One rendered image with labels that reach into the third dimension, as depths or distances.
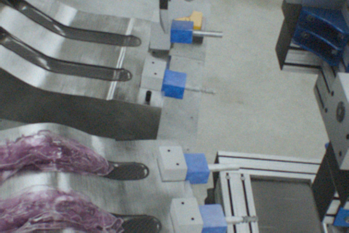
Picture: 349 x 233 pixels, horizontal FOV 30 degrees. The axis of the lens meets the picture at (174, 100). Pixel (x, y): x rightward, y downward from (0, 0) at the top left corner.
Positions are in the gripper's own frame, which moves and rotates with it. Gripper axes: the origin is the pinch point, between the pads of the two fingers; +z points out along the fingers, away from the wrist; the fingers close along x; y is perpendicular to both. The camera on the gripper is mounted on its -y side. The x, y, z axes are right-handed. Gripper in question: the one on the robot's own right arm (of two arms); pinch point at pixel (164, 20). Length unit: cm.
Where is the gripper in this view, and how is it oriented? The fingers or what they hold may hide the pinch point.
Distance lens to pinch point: 120.6
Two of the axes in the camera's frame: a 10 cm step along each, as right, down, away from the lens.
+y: 10.0, 0.7, -0.7
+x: 0.9, -5.1, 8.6
